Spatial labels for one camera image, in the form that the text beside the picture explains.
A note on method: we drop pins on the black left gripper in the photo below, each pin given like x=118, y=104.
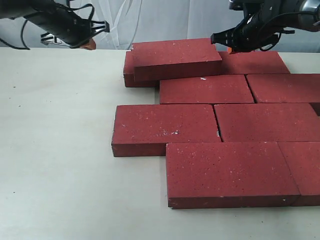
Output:
x=66, y=26

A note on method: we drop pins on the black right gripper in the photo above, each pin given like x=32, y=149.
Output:
x=261, y=28

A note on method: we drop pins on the red brick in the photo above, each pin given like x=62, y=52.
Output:
x=219, y=89
x=267, y=122
x=215, y=175
x=175, y=59
x=129, y=77
x=303, y=160
x=256, y=62
x=285, y=88

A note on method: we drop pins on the red brick raised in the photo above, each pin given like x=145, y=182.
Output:
x=144, y=130

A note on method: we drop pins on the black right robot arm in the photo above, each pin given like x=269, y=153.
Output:
x=306, y=16

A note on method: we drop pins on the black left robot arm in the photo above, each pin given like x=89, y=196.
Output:
x=13, y=9

